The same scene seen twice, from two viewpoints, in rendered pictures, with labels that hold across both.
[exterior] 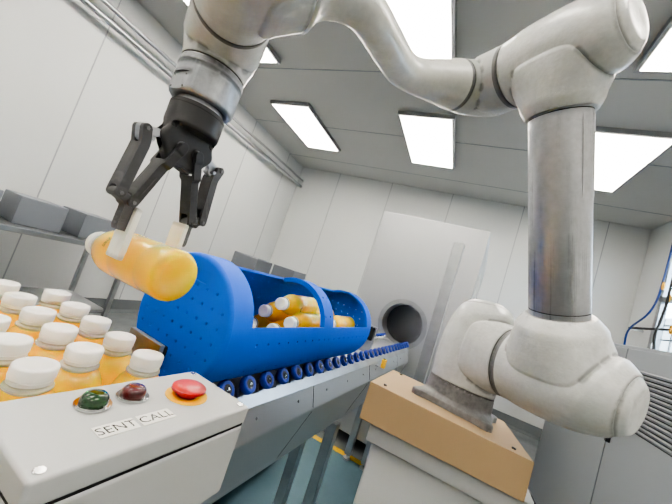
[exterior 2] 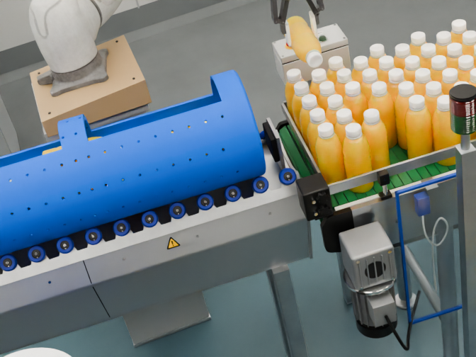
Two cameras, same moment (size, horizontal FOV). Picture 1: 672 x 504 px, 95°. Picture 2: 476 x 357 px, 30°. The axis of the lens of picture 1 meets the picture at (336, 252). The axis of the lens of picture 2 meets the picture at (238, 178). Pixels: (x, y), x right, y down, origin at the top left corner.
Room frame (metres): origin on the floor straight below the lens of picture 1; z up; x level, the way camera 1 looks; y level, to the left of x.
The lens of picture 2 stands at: (1.74, 1.83, 2.42)
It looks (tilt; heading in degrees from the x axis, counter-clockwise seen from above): 38 degrees down; 238
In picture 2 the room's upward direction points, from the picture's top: 14 degrees counter-clockwise
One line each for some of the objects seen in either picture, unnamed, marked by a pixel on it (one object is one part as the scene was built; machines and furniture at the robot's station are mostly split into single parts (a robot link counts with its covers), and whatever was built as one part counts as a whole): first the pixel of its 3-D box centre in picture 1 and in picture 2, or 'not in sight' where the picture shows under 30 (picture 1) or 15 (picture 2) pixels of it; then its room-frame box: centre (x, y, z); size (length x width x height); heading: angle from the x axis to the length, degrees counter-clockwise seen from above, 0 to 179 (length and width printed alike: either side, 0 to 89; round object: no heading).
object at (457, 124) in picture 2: not in sight; (464, 117); (0.45, 0.79, 1.18); 0.06 x 0.06 x 0.05
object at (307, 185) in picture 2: not in sight; (314, 197); (0.68, 0.49, 0.95); 0.10 x 0.07 x 0.10; 63
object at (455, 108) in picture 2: not in sight; (463, 101); (0.45, 0.79, 1.23); 0.06 x 0.06 x 0.04
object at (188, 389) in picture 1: (188, 389); not in sight; (0.35, 0.11, 1.11); 0.04 x 0.04 x 0.01
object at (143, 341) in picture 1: (139, 366); (273, 146); (0.63, 0.29, 0.99); 0.10 x 0.02 x 0.12; 63
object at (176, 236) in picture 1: (173, 245); (287, 32); (0.47, 0.24, 1.24); 0.03 x 0.01 x 0.07; 63
